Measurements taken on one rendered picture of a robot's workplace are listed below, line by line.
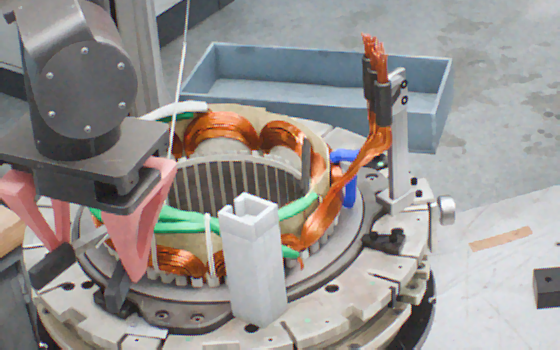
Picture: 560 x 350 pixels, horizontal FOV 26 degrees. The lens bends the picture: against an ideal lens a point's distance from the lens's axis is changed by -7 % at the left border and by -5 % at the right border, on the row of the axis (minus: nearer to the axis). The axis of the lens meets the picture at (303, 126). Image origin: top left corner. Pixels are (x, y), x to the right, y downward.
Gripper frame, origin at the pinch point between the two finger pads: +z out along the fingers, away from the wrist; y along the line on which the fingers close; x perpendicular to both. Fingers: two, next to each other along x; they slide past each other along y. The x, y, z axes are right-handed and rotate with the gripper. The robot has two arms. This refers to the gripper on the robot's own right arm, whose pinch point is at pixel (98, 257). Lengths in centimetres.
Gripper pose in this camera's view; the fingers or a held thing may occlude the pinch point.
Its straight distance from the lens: 82.6
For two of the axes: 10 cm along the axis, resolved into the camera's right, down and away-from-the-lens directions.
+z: 0.5, 8.7, 5.0
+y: 9.3, 1.5, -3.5
